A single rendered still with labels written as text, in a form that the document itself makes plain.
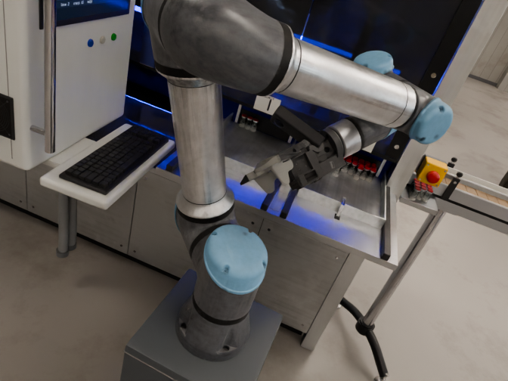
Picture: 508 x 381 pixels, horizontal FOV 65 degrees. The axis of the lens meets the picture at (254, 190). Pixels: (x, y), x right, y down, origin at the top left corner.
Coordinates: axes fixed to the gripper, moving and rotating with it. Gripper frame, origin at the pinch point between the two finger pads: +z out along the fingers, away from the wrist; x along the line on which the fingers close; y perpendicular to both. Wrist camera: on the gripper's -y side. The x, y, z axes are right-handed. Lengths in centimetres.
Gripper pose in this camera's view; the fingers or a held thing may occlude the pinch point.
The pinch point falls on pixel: (244, 175)
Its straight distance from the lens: 78.7
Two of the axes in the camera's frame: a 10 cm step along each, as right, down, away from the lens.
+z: -8.7, 4.3, -2.4
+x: -2.0, 1.3, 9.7
